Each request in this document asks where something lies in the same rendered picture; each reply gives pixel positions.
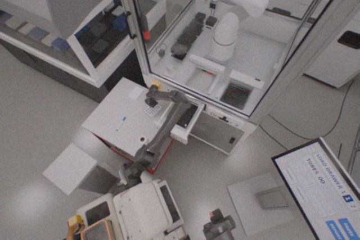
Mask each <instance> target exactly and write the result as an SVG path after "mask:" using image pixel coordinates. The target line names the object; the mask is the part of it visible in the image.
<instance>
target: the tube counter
mask: <svg viewBox="0 0 360 240"><path fill-rule="evenodd" d="M316 180H317V182H318V183H319V184H320V186H321V188H322V190H323V191H324V192H325V194H326V196H327V198H329V200H330V202H331V204H332V205H333V206H334V208H335V210H336V212H337V213H338V214H343V213H347V210H346V208H345V207H344V205H343V204H342V203H341V201H340V200H339V198H338V196H337V195H336V194H335V192H334V190H333V189H332V187H330V184H329V183H328V181H327V180H326V179H325V177H324V175H321V176H318V177H316Z"/></svg>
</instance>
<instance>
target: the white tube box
mask: <svg viewBox="0 0 360 240"><path fill-rule="evenodd" d="M160 110H161V107H160V106H159V105H156V106H155V107H154V108H150V107H148V108H147V109H146V110H145V113H146V114H147V115H148V116H149V117H150V118H151V119H152V118H153V117H154V116H155V115H156V114H157V113H158V112H159V111H160ZM150 114H152V115H150Z"/></svg>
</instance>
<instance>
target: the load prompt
mask: <svg viewBox="0 0 360 240"><path fill-rule="evenodd" d="M312 156H313V157H314V159H315V160H316V162H317V163H318V164H319V166H320V168H321V169H322V170H323V172H324V173H325V175H326V177H327V178H328V179H329V181H330V182H331V184H332V185H333V187H334V188H335V190H336V192H337V193H338V194H339V196H340V198H341V199H342V200H343V202H344V203H345V205H346V206H347V208H348V209H349V211H350V212H355V211H360V205H359V204H358V203H357V201H356V199H355V198H354V196H352V194H351V192H350V190H348V188H347V187H346V185H345V184H344V183H343V181H342V179H341V177H339V176H338V174H337V172H336V170H334V168H333V167H332V165H331V164H330V163H329V161H328V159H327V158H326V156H324V154H323V153H322V151H318V152H316V153H313V154H312Z"/></svg>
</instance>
